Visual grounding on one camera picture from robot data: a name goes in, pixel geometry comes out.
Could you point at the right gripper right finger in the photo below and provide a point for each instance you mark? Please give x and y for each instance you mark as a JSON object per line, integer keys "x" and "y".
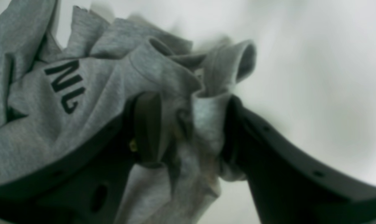
{"x": 287, "y": 185}

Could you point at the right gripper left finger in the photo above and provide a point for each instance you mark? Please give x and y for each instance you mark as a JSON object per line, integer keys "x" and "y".
{"x": 86, "y": 186}

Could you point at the grey T-shirt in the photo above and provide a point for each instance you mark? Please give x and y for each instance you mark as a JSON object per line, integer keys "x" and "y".
{"x": 53, "y": 101}

